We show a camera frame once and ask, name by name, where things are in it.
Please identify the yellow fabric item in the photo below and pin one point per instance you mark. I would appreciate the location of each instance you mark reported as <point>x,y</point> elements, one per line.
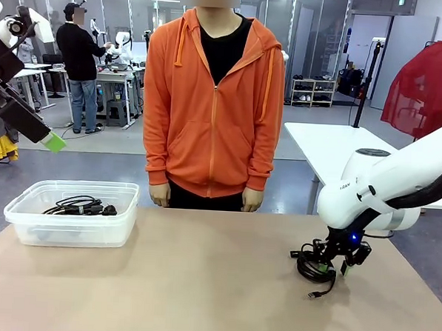
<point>5,148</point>

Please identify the red sheer cape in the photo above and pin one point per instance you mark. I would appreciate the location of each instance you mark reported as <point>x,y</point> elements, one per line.
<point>425,91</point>

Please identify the man in black jacket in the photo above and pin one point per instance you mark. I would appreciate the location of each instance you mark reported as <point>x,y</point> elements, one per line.
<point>78,54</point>

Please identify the person's right forearm orange sleeve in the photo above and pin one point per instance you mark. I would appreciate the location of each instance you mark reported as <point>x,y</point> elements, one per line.
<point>156,162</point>

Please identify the person in orange hoodie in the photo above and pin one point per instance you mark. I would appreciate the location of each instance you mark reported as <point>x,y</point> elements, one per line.
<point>211,135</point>

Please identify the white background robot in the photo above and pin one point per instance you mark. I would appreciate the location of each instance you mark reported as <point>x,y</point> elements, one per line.
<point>121,41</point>

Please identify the gray jacket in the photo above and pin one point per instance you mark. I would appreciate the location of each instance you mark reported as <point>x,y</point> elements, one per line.
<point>4,128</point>

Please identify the gray plastic stool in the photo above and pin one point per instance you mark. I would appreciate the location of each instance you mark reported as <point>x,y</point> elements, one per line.
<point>118,110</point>

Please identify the black light stand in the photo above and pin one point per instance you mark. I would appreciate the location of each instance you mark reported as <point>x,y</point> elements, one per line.
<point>148,39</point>

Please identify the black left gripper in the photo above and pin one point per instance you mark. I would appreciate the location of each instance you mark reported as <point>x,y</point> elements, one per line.
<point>0,61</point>

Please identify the person's left hand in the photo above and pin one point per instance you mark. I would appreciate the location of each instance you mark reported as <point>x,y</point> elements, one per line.
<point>252,200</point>

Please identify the white background desk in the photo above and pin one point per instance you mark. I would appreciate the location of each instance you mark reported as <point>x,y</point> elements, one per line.
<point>33,66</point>

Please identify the bystander in gray jacket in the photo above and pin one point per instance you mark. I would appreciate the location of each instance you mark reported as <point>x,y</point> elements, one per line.
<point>25,49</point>

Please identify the white side table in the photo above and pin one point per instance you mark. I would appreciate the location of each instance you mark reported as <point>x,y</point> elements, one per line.
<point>318,144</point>

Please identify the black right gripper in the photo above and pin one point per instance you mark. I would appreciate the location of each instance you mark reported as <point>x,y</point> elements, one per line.
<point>345,240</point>

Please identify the black equipment bags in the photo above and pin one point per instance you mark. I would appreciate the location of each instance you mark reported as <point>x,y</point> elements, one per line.
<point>349,83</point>

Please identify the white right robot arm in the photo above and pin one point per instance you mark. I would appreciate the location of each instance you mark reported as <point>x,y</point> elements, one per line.
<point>353,194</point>

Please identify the black tripod stand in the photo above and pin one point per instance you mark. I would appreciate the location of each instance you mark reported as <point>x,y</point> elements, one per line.
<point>356,123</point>

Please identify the wooden shoe rack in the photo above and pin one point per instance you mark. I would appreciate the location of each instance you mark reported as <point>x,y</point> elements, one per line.
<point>314,90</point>

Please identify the clear plastic storage bin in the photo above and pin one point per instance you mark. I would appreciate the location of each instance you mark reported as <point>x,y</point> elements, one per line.
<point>73,232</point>

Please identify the gray workbench desk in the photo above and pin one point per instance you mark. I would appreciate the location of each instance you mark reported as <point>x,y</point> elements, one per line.
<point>114,76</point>

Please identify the person's left forearm orange sleeve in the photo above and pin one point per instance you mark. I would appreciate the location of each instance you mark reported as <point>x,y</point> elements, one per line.
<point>259,167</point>

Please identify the person's right hand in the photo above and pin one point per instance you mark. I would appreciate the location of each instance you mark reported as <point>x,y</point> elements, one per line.
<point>160,195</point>

